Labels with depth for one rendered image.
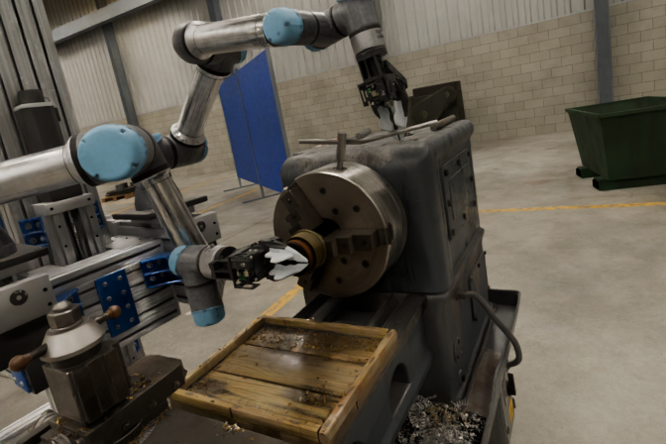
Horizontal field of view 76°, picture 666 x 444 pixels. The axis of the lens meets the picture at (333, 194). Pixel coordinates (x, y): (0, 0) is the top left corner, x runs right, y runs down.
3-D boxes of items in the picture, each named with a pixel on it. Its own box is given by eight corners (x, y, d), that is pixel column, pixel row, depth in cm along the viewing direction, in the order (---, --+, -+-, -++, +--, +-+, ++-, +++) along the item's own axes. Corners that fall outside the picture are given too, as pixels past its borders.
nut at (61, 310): (73, 316, 60) (66, 293, 59) (90, 319, 58) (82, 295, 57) (45, 331, 57) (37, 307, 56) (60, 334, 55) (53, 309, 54)
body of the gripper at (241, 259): (256, 291, 85) (213, 287, 91) (280, 274, 92) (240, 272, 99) (248, 256, 84) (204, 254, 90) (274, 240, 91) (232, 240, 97)
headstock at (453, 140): (371, 225, 181) (355, 134, 173) (488, 222, 157) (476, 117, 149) (292, 285, 131) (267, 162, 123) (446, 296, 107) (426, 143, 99)
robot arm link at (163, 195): (109, 136, 109) (200, 294, 120) (93, 137, 99) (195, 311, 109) (152, 116, 110) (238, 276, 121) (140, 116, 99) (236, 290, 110)
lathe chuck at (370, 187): (290, 263, 120) (293, 154, 110) (395, 297, 106) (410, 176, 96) (272, 276, 113) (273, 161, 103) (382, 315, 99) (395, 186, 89)
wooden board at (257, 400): (265, 328, 107) (262, 313, 107) (399, 346, 89) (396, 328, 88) (170, 408, 82) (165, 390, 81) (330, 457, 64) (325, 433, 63)
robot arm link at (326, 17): (284, 22, 101) (318, 0, 94) (313, 24, 110) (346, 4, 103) (294, 55, 102) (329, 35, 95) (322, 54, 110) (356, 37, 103)
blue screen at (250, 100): (223, 191, 962) (198, 86, 917) (257, 183, 992) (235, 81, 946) (274, 222, 588) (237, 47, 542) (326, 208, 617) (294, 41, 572)
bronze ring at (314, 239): (294, 225, 98) (271, 239, 90) (329, 224, 93) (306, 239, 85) (302, 263, 100) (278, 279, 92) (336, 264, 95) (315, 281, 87)
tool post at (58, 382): (108, 386, 65) (90, 326, 63) (139, 394, 61) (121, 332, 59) (59, 419, 59) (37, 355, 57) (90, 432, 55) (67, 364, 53)
